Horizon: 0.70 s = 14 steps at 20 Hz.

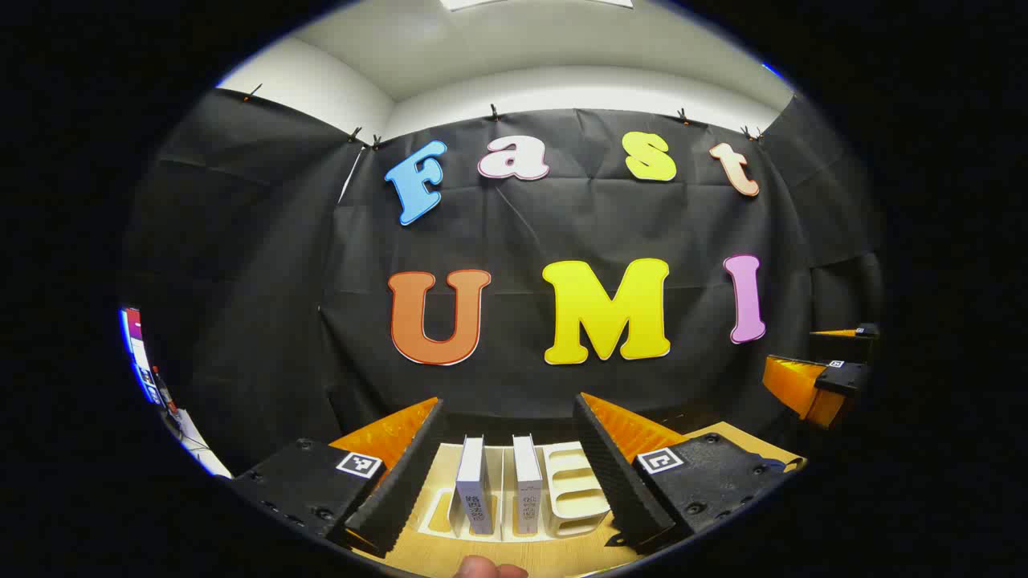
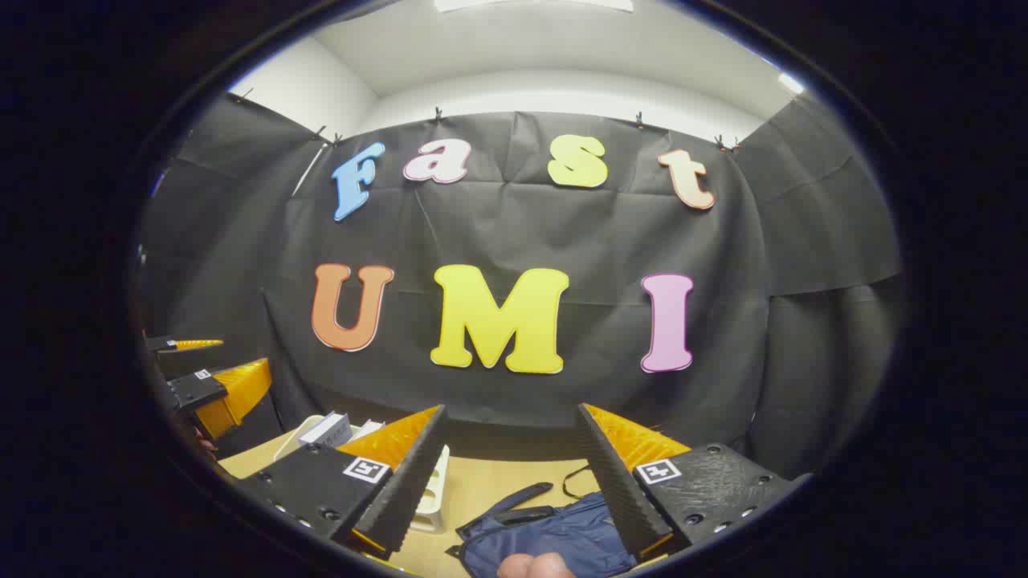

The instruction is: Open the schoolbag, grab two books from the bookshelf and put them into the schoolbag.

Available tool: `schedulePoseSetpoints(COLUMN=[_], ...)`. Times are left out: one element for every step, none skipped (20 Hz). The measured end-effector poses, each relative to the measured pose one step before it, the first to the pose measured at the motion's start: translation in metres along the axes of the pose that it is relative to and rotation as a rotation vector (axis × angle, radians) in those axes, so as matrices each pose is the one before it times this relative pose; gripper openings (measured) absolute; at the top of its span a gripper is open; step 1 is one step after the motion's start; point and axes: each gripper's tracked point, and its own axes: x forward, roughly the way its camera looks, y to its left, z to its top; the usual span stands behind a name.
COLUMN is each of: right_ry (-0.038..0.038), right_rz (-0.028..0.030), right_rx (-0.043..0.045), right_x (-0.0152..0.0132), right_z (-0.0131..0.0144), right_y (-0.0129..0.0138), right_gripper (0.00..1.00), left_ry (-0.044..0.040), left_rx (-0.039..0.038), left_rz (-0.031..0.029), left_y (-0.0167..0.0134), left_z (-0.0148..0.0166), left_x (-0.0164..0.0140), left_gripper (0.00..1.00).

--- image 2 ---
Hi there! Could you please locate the white bookshelf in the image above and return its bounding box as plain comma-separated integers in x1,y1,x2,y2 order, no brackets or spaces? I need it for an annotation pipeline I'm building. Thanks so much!
273,413,451,535

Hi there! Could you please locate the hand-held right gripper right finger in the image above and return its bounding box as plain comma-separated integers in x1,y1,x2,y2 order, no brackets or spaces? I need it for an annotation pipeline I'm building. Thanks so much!
574,403,812,563

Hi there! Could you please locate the blue schoolbag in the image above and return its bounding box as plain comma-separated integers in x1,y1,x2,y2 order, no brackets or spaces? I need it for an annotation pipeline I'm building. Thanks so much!
446,464,643,578

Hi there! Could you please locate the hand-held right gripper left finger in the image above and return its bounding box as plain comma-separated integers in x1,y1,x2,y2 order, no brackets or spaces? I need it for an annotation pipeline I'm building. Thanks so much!
233,404,449,561

